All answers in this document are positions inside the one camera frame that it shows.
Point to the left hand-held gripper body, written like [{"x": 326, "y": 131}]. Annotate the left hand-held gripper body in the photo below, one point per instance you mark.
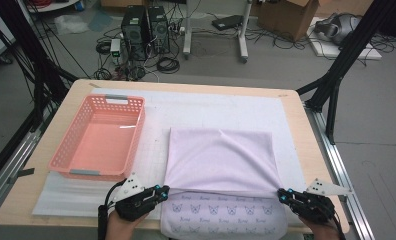
[{"x": 132, "y": 206}]

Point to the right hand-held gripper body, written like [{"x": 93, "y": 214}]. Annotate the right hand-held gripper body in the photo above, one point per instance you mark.
[{"x": 314, "y": 208}]

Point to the lavender cat print cloth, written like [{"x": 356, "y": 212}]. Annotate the lavender cat print cloth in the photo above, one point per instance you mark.
[{"x": 219, "y": 160}]

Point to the pink plastic basket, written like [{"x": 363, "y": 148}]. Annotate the pink plastic basket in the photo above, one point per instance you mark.
[{"x": 102, "y": 146}]

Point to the person's right hand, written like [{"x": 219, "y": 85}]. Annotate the person's right hand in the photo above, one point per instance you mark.
[{"x": 324, "y": 231}]

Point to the person's left hand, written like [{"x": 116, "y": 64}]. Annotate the person's left hand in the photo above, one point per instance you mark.
[{"x": 119, "y": 230}]

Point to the white grid mat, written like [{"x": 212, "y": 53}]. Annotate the white grid mat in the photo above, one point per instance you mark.
[{"x": 202, "y": 110}]

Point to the white board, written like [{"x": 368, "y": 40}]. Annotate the white board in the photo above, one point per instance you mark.
[{"x": 326, "y": 50}]

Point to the white power adapter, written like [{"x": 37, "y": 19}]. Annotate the white power adapter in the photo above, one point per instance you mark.
[{"x": 115, "y": 46}]

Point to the black computer tower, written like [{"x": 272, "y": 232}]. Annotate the black computer tower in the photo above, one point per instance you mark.
[
  {"x": 134, "y": 33},
  {"x": 159, "y": 30}
]

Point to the white metal stand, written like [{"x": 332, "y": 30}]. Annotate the white metal stand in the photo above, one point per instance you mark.
[{"x": 242, "y": 36}]

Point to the grey and black device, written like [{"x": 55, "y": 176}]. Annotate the grey and black device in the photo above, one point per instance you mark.
[{"x": 339, "y": 28}]

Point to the cardboard box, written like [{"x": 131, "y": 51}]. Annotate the cardboard box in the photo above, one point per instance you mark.
[{"x": 286, "y": 18}]

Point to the blue sheet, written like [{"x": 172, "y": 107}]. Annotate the blue sheet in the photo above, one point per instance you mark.
[{"x": 101, "y": 20}]

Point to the black flat device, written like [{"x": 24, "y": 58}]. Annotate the black flat device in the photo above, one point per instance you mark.
[{"x": 227, "y": 22}]

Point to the clear plastic bag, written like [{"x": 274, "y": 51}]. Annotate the clear plastic bag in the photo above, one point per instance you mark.
[{"x": 69, "y": 24}]

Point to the white round table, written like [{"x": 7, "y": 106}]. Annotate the white round table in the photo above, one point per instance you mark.
[{"x": 62, "y": 5}]

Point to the grey table bracket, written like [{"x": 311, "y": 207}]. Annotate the grey table bracket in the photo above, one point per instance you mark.
[{"x": 26, "y": 172}]

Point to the black frame post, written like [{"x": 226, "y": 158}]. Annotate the black frame post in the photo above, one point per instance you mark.
[
  {"x": 346, "y": 53},
  {"x": 29, "y": 50}
]

